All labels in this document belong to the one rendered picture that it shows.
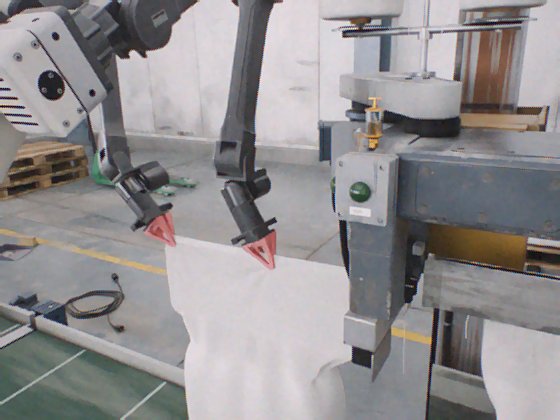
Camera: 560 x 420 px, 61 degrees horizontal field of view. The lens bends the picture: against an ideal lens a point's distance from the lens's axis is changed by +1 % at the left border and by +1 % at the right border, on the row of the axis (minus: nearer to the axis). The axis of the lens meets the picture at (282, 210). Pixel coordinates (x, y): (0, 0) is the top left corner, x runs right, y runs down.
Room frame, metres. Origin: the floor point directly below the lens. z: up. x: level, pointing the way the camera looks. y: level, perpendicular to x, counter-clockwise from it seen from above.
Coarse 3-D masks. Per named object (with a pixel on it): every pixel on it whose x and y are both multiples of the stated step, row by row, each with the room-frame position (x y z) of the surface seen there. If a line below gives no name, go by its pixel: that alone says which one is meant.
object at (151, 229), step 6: (162, 216) 1.07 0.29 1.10; (156, 222) 1.06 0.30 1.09; (162, 222) 1.06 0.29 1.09; (150, 228) 1.07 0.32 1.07; (156, 228) 1.07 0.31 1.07; (162, 228) 1.06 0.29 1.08; (168, 228) 1.07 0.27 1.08; (150, 234) 1.07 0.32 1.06; (156, 234) 1.08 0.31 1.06; (168, 234) 1.06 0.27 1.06; (162, 240) 1.07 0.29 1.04; (168, 240) 1.07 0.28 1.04; (174, 240) 1.06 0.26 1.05; (174, 246) 1.06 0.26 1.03
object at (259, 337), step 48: (192, 240) 1.03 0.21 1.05; (192, 288) 1.04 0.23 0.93; (240, 288) 0.97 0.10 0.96; (288, 288) 0.91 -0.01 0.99; (336, 288) 0.86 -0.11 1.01; (192, 336) 0.99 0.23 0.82; (240, 336) 0.95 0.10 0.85; (288, 336) 0.91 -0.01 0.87; (336, 336) 0.86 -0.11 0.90; (192, 384) 0.95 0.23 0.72; (240, 384) 0.88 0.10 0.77; (288, 384) 0.84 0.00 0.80; (336, 384) 0.85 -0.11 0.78
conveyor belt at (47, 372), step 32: (0, 352) 1.61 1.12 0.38; (32, 352) 1.60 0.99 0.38; (64, 352) 1.59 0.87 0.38; (0, 384) 1.41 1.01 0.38; (32, 384) 1.41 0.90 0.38; (64, 384) 1.40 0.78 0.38; (96, 384) 1.40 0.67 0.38; (128, 384) 1.39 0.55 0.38; (160, 384) 1.38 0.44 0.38; (0, 416) 1.25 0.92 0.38; (32, 416) 1.25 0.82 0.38; (64, 416) 1.24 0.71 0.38; (96, 416) 1.24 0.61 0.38; (128, 416) 1.23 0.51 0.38; (160, 416) 1.23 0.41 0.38
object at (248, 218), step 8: (240, 208) 0.94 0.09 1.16; (248, 208) 0.94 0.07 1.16; (256, 208) 0.95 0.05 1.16; (240, 216) 0.93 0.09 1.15; (248, 216) 0.93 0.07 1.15; (256, 216) 0.94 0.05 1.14; (240, 224) 0.93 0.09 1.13; (248, 224) 0.93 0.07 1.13; (256, 224) 0.93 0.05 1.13; (264, 224) 0.94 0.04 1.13; (240, 232) 0.94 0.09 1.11; (248, 232) 0.90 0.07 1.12; (232, 240) 0.92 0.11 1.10
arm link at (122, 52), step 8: (96, 0) 0.74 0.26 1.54; (104, 0) 0.73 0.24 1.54; (112, 0) 0.72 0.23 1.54; (120, 0) 0.74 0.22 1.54; (112, 8) 0.72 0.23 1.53; (112, 16) 0.71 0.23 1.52; (120, 48) 0.76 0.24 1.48; (128, 48) 0.75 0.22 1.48; (120, 56) 0.78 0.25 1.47; (128, 56) 0.78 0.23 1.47; (144, 56) 0.76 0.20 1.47
